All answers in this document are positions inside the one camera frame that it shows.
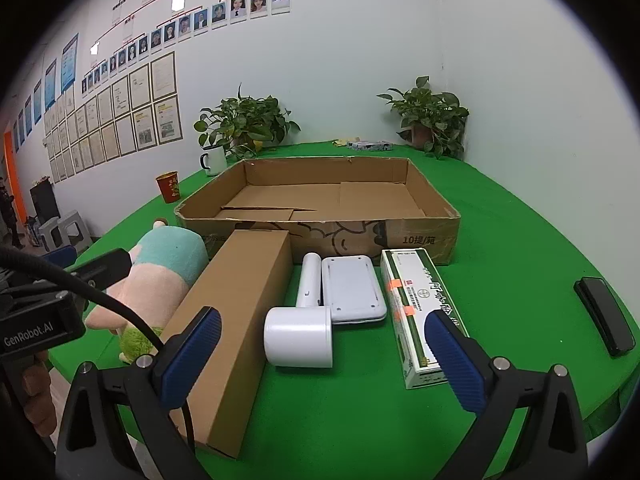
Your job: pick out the black rectangular case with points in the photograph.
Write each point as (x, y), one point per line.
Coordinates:
(605, 315)

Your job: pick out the large shallow cardboard box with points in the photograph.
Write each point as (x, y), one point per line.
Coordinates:
(325, 195)

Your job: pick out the red paper cup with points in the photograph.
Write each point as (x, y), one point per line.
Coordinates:
(168, 187)

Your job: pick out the grey plastic stool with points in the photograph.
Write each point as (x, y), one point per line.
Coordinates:
(75, 227)
(50, 232)

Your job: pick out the group of framed certificates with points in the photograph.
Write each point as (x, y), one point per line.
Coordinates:
(125, 115)

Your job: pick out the yellow paper item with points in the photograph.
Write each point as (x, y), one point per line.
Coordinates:
(345, 141)

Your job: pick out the green tablecloth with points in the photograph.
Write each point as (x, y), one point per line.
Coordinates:
(510, 240)

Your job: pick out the white flat plastic device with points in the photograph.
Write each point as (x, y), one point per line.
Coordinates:
(352, 287)

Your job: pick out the long brown cardboard box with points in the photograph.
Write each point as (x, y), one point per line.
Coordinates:
(235, 310)

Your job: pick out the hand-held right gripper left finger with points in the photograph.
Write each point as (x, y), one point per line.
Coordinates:
(195, 355)

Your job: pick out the black cabinet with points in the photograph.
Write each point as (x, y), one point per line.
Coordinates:
(44, 200)

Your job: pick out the pink and teal plush toy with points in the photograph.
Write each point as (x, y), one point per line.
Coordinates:
(160, 280)

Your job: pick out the small leafy potted plant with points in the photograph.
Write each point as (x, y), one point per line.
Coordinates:
(430, 110)

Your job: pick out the person's left hand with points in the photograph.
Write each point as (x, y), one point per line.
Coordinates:
(40, 395)

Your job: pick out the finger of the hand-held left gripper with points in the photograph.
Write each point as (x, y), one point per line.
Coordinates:
(107, 265)
(60, 255)

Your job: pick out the row of portrait photos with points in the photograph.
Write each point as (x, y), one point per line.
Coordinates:
(185, 27)

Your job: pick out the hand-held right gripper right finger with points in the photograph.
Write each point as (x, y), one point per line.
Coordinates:
(455, 365)

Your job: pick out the white handheld fan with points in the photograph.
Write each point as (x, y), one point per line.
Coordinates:
(297, 335)

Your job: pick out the green and white medicine box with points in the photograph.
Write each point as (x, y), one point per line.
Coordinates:
(410, 285)

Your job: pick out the large leafy potted plant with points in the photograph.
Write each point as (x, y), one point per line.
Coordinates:
(245, 120)

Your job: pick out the colourful tissue pack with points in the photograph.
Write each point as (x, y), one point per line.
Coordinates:
(370, 146)

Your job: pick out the row of blue wall posters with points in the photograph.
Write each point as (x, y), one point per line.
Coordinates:
(69, 62)

